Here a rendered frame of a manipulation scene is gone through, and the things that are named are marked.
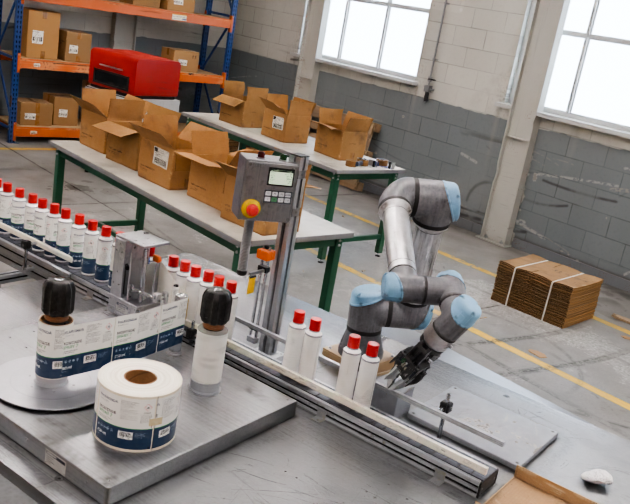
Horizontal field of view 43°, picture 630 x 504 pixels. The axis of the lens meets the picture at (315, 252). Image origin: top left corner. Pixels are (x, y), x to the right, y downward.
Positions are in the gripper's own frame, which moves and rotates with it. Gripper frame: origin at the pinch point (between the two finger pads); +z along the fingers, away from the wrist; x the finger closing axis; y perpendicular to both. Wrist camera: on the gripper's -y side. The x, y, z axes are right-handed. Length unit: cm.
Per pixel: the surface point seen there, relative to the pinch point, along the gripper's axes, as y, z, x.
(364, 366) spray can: 2.6, 1.6, -8.5
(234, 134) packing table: -354, 210, -315
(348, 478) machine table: 24.7, 11.2, 13.2
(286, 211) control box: -11, -2, -62
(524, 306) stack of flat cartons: -394, 132, -39
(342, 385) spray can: 2.7, 11.6, -9.2
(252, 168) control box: 0, -9, -75
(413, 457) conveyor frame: 5.6, 5.4, 18.5
